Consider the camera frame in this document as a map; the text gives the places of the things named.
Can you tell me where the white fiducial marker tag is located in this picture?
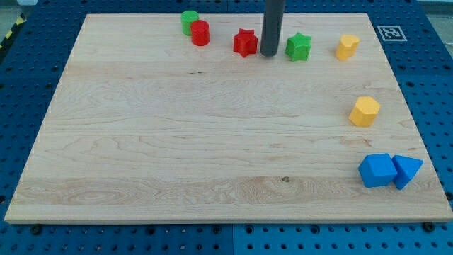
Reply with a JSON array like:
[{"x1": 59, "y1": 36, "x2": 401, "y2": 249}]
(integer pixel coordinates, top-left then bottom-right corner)
[{"x1": 377, "y1": 25, "x2": 407, "y2": 42}]

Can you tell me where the black yellow hazard tape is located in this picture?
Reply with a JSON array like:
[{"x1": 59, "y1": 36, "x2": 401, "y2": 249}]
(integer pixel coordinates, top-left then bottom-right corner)
[{"x1": 1, "y1": 13, "x2": 27, "y2": 51}]

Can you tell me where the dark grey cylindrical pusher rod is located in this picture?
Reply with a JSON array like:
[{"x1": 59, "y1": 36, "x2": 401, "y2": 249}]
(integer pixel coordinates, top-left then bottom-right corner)
[{"x1": 260, "y1": 0, "x2": 285, "y2": 57}]

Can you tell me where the red cylinder block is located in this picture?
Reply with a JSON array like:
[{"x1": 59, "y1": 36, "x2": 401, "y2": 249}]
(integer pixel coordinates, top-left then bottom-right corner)
[{"x1": 190, "y1": 20, "x2": 210, "y2": 46}]

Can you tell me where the red star block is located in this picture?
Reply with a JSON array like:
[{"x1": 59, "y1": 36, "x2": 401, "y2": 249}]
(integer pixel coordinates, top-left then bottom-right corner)
[{"x1": 233, "y1": 28, "x2": 258, "y2": 57}]

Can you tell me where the green cylinder block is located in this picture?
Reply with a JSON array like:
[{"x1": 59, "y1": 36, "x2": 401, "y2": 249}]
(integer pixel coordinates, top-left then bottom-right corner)
[{"x1": 180, "y1": 10, "x2": 199, "y2": 36}]

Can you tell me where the green star block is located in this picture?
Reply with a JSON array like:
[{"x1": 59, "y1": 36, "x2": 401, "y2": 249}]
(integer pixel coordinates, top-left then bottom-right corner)
[{"x1": 285, "y1": 32, "x2": 311, "y2": 62}]

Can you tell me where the light wooden board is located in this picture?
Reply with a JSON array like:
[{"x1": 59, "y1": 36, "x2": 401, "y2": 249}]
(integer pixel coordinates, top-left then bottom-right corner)
[{"x1": 5, "y1": 13, "x2": 452, "y2": 225}]

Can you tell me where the blue triangle block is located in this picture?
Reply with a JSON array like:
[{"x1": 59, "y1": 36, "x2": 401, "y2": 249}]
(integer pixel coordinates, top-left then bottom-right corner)
[{"x1": 391, "y1": 155, "x2": 423, "y2": 190}]

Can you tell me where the blue cube block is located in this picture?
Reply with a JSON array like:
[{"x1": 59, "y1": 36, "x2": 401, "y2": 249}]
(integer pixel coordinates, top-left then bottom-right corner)
[{"x1": 358, "y1": 153, "x2": 397, "y2": 188}]

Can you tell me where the yellow hexagon block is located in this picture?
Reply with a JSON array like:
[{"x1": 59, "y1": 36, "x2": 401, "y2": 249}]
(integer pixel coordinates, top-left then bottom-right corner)
[{"x1": 348, "y1": 96, "x2": 380, "y2": 127}]

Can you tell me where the yellow heart block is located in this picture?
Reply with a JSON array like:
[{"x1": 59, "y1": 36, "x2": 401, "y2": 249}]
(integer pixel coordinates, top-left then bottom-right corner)
[{"x1": 336, "y1": 35, "x2": 360, "y2": 61}]

